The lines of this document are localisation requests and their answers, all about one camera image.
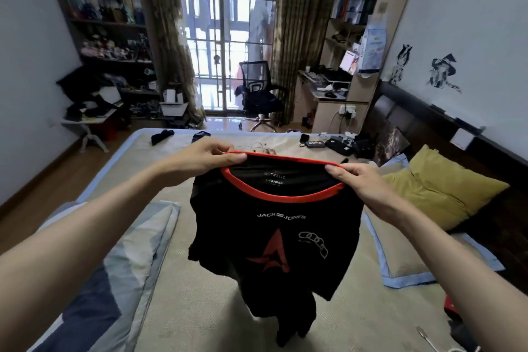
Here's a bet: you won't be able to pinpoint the person's right hand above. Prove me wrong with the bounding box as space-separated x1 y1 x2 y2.
324 163 410 228

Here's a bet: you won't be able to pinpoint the person's left hand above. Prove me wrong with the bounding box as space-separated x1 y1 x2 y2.
159 137 248 188

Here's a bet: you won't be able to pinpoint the black t-shirt with red collar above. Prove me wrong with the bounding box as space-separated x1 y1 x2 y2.
188 151 365 348

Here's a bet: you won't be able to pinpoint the person's left forearm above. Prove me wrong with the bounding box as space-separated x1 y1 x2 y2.
0 159 174 352

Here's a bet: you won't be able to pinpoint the person's right forearm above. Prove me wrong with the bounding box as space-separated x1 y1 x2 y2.
395 199 528 352

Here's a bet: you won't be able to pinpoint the black pouch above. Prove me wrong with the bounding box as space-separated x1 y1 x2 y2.
325 136 355 156

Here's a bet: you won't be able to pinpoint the black bag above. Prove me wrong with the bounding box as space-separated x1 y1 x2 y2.
353 133 376 160

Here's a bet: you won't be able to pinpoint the light wooden desk with shelves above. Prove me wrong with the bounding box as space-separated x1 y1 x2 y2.
292 0 426 134

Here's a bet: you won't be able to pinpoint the dark printed cushion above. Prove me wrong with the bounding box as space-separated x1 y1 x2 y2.
373 127 411 167

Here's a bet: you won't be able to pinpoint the black mesh office chair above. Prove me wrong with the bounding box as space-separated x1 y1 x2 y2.
234 60 288 133

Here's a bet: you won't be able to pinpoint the black sock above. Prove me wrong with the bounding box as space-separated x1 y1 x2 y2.
150 129 175 146

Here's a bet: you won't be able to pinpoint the white storage box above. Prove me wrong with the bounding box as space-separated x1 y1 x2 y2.
160 88 189 117

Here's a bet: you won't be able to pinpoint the beige pillow with blue border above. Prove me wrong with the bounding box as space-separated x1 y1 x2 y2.
363 207 506 289

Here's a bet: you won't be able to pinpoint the yellow pillow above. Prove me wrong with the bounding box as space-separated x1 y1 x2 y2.
381 145 510 232

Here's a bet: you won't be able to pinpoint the blue white hanging bag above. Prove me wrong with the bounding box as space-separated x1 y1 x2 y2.
357 13 388 78

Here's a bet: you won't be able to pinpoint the white paper sheet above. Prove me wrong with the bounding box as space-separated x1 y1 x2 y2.
449 129 475 150

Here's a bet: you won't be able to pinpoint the black flat device on headboard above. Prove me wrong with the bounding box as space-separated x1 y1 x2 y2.
453 117 486 136

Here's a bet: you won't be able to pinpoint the brown patterned curtain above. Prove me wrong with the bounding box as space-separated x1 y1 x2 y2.
132 0 206 124
270 0 348 125

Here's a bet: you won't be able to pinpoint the glass balcony door with bars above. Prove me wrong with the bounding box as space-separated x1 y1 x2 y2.
173 0 282 113

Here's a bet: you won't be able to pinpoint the white side table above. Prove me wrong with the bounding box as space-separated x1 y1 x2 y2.
60 108 124 153

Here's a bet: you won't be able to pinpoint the beige woven bed mat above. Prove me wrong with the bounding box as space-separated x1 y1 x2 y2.
78 128 469 352

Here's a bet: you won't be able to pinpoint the blue grey patterned quilt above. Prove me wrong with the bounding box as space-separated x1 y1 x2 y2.
27 200 181 352

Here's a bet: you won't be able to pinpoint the pile of black clothes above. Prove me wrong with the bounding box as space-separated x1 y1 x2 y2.
56 66 124 121

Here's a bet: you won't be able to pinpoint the dark wooden headboard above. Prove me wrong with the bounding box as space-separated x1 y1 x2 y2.
363 80 528 295

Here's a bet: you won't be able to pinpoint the red and black item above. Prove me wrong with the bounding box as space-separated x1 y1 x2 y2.
443 295 482 352

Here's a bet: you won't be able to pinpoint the silver metal tool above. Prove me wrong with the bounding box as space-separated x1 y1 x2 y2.
416 326 439 352

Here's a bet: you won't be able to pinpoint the dark bookshelf with figurines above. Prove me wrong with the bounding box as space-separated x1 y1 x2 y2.
39 0 166 122

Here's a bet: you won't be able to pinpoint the thin tangled cables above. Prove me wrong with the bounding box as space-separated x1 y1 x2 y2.
235 141 278 155

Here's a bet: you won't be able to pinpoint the black figure wall sticker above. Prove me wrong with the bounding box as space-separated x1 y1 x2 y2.
388 44 413 85

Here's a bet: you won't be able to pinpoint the black witch wall sticker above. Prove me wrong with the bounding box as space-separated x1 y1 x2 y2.
427 53 463 94

